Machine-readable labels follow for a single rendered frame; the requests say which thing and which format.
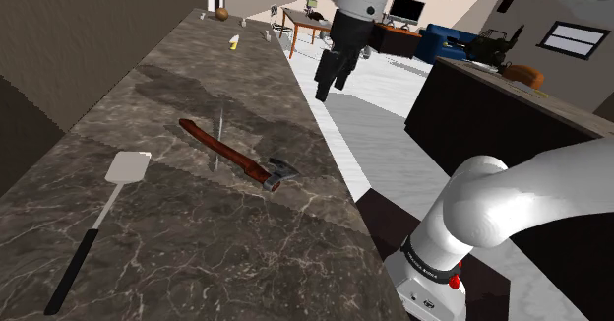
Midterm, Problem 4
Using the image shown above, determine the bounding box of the white chair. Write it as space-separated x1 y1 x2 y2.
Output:
270 4 293 38

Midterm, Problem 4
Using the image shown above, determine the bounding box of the dark kitchen island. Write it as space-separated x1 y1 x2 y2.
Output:
403 55 614 321

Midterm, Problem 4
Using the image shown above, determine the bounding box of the white spatula with black handle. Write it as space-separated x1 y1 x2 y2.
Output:
43 150 153 317

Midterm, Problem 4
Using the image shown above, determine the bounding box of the dark desk with monitor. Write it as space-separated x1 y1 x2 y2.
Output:
368 0 427 60

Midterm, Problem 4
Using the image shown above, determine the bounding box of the blue sofa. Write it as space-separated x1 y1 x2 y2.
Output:
413 23 481 66

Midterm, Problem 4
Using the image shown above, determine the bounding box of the orange bread loaf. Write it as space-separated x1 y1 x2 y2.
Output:
502 63 546 91

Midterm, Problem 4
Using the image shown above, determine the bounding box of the red-handled axe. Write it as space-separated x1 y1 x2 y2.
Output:
178 117 301 193

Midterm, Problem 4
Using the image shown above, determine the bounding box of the dark-framed window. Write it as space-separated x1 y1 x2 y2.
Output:
535 20 612 62

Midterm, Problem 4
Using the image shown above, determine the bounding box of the thin grey knife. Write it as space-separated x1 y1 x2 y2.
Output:
209 107 225 173

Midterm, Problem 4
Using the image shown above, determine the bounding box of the wooden table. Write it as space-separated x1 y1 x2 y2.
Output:
279 6 334 60

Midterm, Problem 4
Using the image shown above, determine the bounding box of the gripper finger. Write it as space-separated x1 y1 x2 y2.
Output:
334 52 359 92
313 48 343 103

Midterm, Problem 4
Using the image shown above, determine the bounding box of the black coffee machine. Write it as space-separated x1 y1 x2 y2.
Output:
463 24 526 70

